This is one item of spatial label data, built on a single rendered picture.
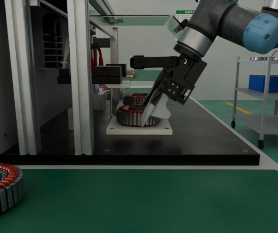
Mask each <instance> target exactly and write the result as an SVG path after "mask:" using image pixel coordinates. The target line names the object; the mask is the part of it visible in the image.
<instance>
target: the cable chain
mask: <svg viewBox="0 0 278 233"><path fill-rule="evenodd" d="M42 27H43V29H42V30H43V34H49V35H44V36H43V40H44V41H50V42H44V47H45V48H52V49H44V53H45V54H46V55H63V50H61V49H62V48H63V44H62V43H56V42H63V40H62V37H57V36H62V31H61V30H62V26H61V21H60V18H59V16H58V15H57V14H45V15H44V16H43V20H42ZM63 59H64V57H63V56H45V61H63ZM61 67H63V63H60V62H46V63H45V67H44V68H37V70H54V69H61Z"/></svg>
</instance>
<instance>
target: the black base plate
mask: <svg viewBox="0 0 278 233"><path fill-rule="evenodd" d="M166 107H167V109H168V110H169V112H170V113H171V115H170V118H169V119H168V121H169V123H170V126H171V128H172V135H107V134H106V129H107V127H108V125H109V123H110V121H109V120H110V119H111V114H110V100H106V107H105V108H104V110H103V111H94V124H93V129H94V151H93V154H92V155H85V153H82V154H81V155H75V144H74V130H69V128H68V112H67V109H66V110H64V111H63V112H61V113H60V114H58V115H57V116H56V117H54V118H53V119H51V120H50V121H48V122H47V123H46V124H44V125H43V126H41V127H40V134H41V145H42V150H41V151H40V152H38V154H37V155H30V153H28V154H26V155H20V153H19V143H17V144H16V145H14V146H13V147H11V148H10V149H8V150H7V151H6V152H4V153H3V154H2V160H3V163H4V164H9V165H105V166H259V163H260V154H259V153H258V152H256V151H255V150H254V149H252V148H251V147H250V146H249V145H248V144H247V143H245V142H244V141H243V140H242V139H240V138H239V137H238V136H237V135H235V134H234V133H233V132H232V131H230V130H229V129H228V128H227V127H225V126H224V125H223V124H222V123H220V121H218V120H217V119H216V118H215V117H213V116H212V115H211V114H210V113H208V112H207V111H206V110H205V109H203V108H202V107H201V106H200V105H198V104H197V103H196V102H195V101H193V100H186V102H185V104H184V105H183V104H181V103H179V102H177V101H176V102H175V101H174V100H168V101H167V103H166Z"/></svg>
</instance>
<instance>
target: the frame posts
mask: <svg viewBox="0 0 278 233"><path fill-rule="evenodd" d="M4 2H5V12H6V25H7V34H8V43H9V52H10V62H11V71H12V84H13V93H14V103H15V112H16V121H17V131H18V143H19V153H20V155H26V154H28V153H30V155H37V154H38V152H40V151H41V150H42V145H41V134H40V122H39V111H38V99H37V88H36V72H35V60H34V49H33V37H32V26H31V14H30V6H28V0H4ZM67 15H68V33H69V50H70V67H71V84H72V102H73V127H74V144H75V155H81V154H82V153H85V155H92V154H93V151H94V129H93V104H92V92H93V91H94V84H92V80H91V46H92V45H91V44H93V35H92V34H91V31H90V19H89V0H67ZM113 29H114V30H115V39H112V38H111V37H110V63H119V49H118V27H113Z"/></svg>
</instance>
